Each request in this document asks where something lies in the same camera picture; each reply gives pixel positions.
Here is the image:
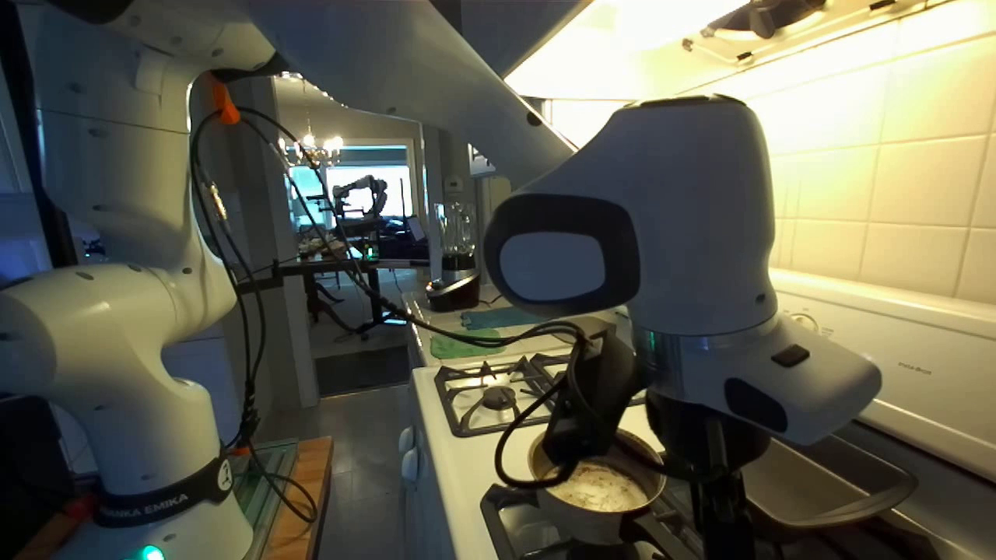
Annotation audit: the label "orange cable clip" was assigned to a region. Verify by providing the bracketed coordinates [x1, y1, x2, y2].
[204, 72, 243, 132]

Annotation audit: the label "black round bowl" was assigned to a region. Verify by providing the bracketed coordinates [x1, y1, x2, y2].
[424, 267, 483, 315]

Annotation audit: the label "lit range hood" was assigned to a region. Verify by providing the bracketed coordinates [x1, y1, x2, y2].
[504, 0, 996, 103]

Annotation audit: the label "green cloth mat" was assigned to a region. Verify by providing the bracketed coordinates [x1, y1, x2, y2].
[431, 328, 508, 362]

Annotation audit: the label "lit chandelier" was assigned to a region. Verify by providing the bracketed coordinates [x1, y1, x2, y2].
[276, 129, 349, 169]

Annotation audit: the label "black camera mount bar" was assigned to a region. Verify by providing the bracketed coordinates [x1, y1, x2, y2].
[230, 259, 386, 337]

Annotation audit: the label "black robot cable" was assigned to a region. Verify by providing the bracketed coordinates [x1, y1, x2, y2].
[187, 96, 625, 527]

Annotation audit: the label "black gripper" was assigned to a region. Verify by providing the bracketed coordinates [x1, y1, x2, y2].
[648, 394, 776, 560]

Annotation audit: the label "blue towel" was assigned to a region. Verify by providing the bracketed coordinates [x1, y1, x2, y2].
[460, 305, 543, 332]

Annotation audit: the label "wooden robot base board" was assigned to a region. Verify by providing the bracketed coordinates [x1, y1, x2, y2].
[235, 432, 335, 560]

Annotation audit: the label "dark rectangular baking pan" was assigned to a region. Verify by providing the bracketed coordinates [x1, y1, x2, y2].
[740, 432, 919, 533]

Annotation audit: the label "steel cooking pot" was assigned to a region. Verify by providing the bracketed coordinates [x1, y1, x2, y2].
[527, 426, 673, 548]

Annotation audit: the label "white gas stove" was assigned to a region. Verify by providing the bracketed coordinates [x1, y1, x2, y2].
[409, 264, 996, 560]

